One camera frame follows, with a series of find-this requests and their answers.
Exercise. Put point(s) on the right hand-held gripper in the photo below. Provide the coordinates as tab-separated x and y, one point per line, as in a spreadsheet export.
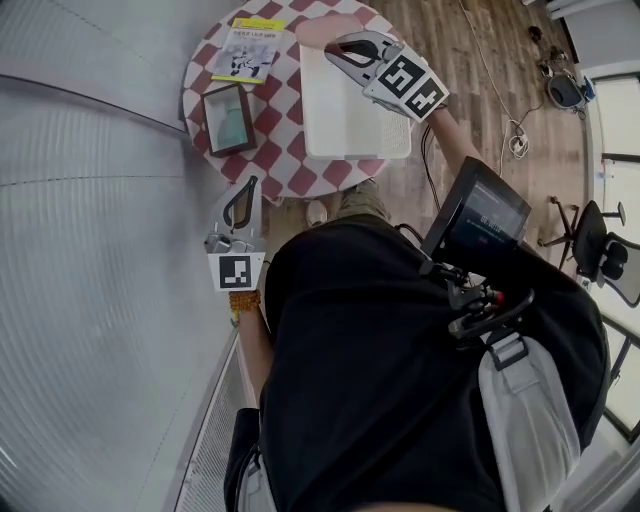
405	85

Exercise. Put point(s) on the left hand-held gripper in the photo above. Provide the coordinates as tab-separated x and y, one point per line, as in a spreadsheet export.
235	272

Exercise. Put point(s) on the white plastic basket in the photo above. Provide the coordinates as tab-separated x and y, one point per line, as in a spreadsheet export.
340	120

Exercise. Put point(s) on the person's right forearm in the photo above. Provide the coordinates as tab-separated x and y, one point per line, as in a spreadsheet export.
457	135

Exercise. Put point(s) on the person's left forearm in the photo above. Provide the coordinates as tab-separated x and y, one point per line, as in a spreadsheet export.
252	340

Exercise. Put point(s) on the person's light shoe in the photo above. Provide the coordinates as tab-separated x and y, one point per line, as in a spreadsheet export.
316	212

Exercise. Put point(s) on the pale teal object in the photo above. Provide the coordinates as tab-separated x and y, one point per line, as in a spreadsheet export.
232	127

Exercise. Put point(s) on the dark framed picture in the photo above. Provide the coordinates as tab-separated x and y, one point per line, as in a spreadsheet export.
208	125

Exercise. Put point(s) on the round checkered table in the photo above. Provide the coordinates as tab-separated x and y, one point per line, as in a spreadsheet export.
280	130

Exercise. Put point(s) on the yellow book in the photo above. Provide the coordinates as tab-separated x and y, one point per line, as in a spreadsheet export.
245	55

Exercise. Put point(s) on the person's khaki trousers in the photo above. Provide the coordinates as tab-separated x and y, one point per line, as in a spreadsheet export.
362	202

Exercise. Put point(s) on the white slatted blinds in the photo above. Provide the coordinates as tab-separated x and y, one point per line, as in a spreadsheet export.
75	250

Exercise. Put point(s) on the small black floor object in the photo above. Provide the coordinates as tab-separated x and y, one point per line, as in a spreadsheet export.
535	33

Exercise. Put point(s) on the white power strip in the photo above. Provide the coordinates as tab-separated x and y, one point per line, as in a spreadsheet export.
518	145

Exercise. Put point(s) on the person's black shirt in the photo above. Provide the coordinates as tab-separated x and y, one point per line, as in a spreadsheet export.
360	375

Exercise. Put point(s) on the grey round floor device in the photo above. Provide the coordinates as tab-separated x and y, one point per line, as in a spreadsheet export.
562	92

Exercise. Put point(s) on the small white table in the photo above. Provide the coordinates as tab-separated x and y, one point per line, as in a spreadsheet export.
562	7

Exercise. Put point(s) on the black chest-mounted screen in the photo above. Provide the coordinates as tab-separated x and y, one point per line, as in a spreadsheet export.
490	220

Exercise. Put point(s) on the black mesh office chair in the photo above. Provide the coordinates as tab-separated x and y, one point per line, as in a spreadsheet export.
595	240

